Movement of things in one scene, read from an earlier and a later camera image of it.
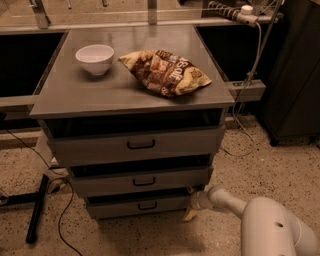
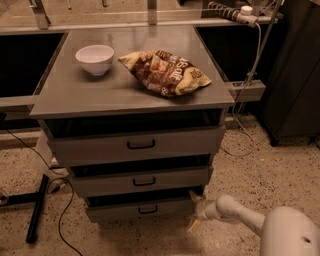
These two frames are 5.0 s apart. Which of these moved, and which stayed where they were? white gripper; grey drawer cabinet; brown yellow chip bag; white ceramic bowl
Moved: white gripper
Stayed: grey drawer cabinet; white ceramic bowl; brown yellow chip bag
